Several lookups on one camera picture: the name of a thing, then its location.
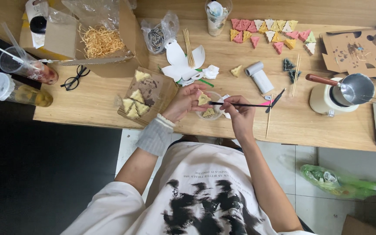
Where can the dark green tree-shaped piece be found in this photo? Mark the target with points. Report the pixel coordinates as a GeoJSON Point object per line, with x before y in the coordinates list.
{"type": "Point", "coordinates": [288, 65]}
{"type": "Point", "coordinates": [294, 76]}

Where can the white paper flower cutout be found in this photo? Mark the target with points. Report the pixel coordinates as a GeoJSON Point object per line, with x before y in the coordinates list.
{"type": "Point", "coordinates": [179, 63]}

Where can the small grey clip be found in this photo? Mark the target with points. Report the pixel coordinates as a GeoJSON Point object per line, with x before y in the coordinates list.
{"type": "Point", "coordinates": [268, 97]}

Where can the clear cup with red drink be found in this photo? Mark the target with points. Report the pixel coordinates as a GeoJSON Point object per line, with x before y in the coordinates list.
{"type": "Point", "coordinates": [31, 68]}

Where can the group of coloured tree pieces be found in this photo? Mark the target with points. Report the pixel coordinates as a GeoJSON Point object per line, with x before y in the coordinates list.
{"type": "Point", "coordinates": [273, 32]}

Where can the white crumpled paper flower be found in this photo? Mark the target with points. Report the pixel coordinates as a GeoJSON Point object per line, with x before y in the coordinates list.
{"type": "Point", "coordinates": [211, 71]}

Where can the clear bag of grey parts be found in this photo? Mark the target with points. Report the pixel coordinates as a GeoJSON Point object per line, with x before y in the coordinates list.
{"type": "Point", "coordinates": [158, 36]}

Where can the black-framed glasses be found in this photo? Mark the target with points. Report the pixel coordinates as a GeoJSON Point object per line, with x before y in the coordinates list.
{"type": "Point", "coordinates": [73, 80]}

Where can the bundle of wooden skewers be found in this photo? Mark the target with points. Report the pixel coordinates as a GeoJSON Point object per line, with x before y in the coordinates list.
{"type": "Point", "coordinates": [189, 47]}

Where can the yellow tree-shaped wax piece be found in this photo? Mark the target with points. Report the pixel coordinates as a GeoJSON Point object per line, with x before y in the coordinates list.
{"type": "Point", "coordinates": [132, 113]}
{"type": "Point", "coordinates": [203, 99]}
{"type": "Point", "coordinates": [142, 108]}
{"type": "Point", "coordinates": [237, 71]}
{"type": "Point", "coordinates": [127, 104]}
{"type": "Point", "coordinates": [208, 113]}
{"type": "Point", "coordinates": [137, 96]}
{"type": "Point", "coordinates": [141, 75]}

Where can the green plastic bag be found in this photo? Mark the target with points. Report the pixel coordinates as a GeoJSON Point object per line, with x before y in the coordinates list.
{"type": "Point", "coordinates": [341, 182]}

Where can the open cardboard box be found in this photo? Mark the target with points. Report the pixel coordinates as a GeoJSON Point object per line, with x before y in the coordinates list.
{"type": "Point", "coordinates": [132, 39]}

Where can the lidded cup with yellow drink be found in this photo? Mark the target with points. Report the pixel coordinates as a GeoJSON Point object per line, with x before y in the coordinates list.
{"type": "Point", "coordinates": [18, 91]}

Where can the black bottle with white label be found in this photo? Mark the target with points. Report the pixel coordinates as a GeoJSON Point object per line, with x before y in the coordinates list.
{"type": "Point", "coordinates": [38, 24]}

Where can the tan shredded paper filling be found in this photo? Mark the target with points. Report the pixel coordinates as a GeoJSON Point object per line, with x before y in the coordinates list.
{"type": "Point", "coordinates": [101, 40]}

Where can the clear plastic wrap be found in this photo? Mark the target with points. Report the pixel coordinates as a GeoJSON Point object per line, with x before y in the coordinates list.
{"type": "Point", "coordinates": [90, 11]}

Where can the cream electric heater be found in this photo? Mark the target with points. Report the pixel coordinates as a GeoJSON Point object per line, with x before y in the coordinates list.
{"type": "Point", "coordinates": [321, 101]}

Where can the person's left hand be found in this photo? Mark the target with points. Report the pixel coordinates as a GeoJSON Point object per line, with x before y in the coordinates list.
{"type": "Point", "coordinates": [180, 104]}

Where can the wooden skewer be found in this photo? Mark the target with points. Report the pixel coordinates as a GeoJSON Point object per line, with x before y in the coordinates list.
{"type": "Point", "coordinates": [269, 120]}
{"type": "Point", "coordinates": [298, 70]}
{"type": "Point", "coordinates": [295, 76]}

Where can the white printed t-shirt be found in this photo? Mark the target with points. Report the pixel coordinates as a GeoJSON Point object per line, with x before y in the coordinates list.
{"type": "Point", "coordinates": [204, 195]}

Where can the green stick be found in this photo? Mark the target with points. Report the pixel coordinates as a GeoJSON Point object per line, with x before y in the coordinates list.
{"type": "Point", "coordinates": [206, 83]}

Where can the white tissue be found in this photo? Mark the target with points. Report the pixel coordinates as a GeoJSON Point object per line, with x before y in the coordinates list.
{"type": "Point", "coordinates": [226, 112]}

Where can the brown cardboard box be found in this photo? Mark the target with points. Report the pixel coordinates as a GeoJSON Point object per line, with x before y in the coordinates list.
{"type": "Point", "coordinates": [364, 227]}

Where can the white drinking straw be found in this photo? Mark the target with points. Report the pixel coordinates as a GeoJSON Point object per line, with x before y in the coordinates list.
{"type": "Point", "coordinates": [3, 51]}

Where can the person's right hand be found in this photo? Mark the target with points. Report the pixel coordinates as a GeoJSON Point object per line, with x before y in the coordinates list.
{"type": "Point", "coordinates": [242, 117]}

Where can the black tweezers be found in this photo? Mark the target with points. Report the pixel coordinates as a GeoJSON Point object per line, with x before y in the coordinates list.
{"type": "Point", "coordinates": [276, 99]}

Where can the grey knit wrist cuff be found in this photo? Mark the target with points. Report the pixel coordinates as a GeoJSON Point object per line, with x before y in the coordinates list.
{"type": "Point", "coordinates": [157, 135]}

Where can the stained cardboard with holes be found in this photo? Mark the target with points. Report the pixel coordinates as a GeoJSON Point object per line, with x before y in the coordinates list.
{"type": "Point", "coordinates": [361, 52]}

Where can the stained cardboard tray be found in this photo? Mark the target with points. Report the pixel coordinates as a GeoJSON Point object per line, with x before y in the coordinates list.
{"type": "Point", "coordinates": [157, 89]}

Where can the white paper roll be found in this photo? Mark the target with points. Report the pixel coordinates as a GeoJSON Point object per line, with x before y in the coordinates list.
{"type": "Point", "coordinates": [259, 77]}

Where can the thin black paintbrush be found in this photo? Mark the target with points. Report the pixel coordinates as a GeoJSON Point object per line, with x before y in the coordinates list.
{"type": "Point", "coordinates": [246, 105]}

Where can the clear cup with scraps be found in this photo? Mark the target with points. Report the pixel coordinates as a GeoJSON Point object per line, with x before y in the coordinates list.
{"type": "Point", "coordinates": [217, 19]}

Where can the small clear plastic bowl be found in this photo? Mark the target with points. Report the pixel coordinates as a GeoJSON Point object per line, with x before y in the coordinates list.
{"type": "Point", "coordinates": [214, 112]}

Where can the pink plastic piece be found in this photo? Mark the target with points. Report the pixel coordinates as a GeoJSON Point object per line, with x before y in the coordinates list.
{"type": "Point", "coordinates": [266, 103]}

